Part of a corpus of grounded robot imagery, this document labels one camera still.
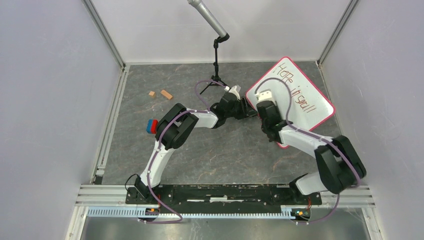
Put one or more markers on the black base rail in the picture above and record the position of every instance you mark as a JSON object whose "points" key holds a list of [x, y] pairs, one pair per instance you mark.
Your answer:
{"points": [[220, 198]]}

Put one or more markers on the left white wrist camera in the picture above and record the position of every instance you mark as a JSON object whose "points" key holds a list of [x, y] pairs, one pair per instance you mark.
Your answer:
{"points": [[235, 90]]}

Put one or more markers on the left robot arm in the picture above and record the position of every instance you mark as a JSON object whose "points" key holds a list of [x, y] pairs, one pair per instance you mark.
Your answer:
{"points": [[172, 131]]}

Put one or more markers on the long wooden block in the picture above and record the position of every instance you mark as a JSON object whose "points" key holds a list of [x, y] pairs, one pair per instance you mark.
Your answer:
{"points": [[166, 94]]}

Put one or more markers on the pink framed whiteboard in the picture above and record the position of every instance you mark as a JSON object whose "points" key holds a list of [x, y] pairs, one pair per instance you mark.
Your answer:
{"points": [[298, 99]]}

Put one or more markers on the red blue block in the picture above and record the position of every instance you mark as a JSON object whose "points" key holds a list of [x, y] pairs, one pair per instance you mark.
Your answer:
{"points": [[151, 127]]}

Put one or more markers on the black tripod stand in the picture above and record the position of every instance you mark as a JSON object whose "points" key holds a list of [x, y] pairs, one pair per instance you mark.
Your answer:
{"points": [[216, 79]]}

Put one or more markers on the grey slotted cable duct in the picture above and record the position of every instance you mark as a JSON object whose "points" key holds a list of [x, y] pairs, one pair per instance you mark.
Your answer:
{"points": [[145, 213]]}

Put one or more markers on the silver microphone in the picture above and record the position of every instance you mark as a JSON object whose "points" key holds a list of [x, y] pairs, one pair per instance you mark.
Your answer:
{"points": [[209, 18]]}

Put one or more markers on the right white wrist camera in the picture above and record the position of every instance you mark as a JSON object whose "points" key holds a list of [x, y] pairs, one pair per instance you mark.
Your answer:
{"points": [[265, 95]]}

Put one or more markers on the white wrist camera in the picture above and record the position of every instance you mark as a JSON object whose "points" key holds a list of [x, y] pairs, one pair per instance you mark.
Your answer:
{"points": [[265, 95], [235, 90]]}

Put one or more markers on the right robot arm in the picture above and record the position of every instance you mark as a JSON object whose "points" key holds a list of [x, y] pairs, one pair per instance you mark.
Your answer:
{"points": [[338, 165]]}

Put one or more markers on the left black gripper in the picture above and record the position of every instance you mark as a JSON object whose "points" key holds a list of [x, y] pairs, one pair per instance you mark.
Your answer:
{"points": [[250, 112]]}

